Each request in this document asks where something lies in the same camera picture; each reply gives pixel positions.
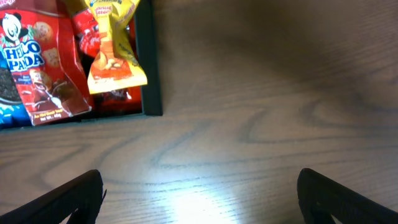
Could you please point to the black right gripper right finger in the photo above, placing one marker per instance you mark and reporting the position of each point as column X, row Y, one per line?
column 322, row 200

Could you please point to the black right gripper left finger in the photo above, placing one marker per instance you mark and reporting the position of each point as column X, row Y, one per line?
column 77, row 201

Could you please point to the red Hacks candy bag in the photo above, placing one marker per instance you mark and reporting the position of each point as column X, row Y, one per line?
column 110, row 103

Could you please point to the blue Oreo cookie pack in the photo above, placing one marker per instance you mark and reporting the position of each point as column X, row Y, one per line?
column 13, row 113

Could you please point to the dark green box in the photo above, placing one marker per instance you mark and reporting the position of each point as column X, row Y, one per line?
column 143, row 42

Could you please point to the yellow peanut butter wafer pack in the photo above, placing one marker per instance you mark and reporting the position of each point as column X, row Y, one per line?
column 113, row 18

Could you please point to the red Hello Panda box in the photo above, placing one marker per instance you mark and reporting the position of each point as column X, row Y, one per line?
column 38, row 44

